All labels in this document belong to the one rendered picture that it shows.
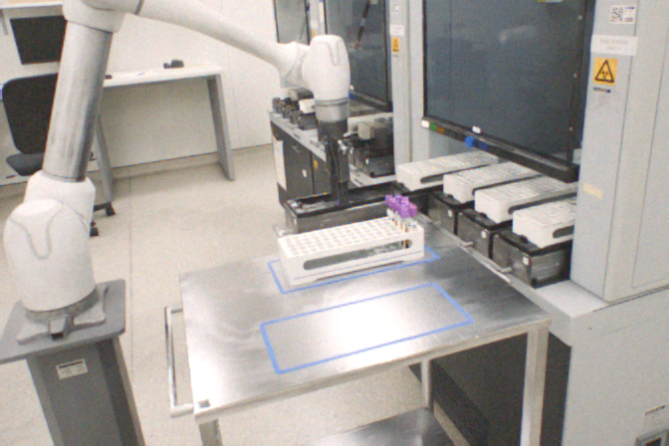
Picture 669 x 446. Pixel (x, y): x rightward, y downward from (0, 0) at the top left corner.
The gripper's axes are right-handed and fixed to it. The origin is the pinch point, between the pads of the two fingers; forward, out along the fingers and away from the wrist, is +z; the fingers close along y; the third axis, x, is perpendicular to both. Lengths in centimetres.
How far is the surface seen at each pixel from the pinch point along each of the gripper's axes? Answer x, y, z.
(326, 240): 15.7, -34.0, -2.9
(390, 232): 2.6, -38.2, -3.4
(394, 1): -34, 31, -47
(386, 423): 2, -28, 57
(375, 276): 8.9, -43.6, 2.8
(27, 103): 109, 221, -7
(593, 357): -31, -62, 24
